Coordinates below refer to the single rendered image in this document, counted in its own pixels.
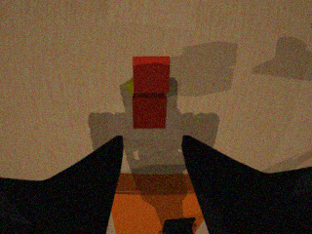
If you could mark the yellow cube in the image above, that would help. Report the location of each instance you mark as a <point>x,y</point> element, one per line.
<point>130,86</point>

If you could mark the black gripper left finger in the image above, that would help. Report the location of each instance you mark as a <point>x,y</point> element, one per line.
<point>76,201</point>

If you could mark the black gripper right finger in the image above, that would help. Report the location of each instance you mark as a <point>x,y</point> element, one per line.
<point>234,198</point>

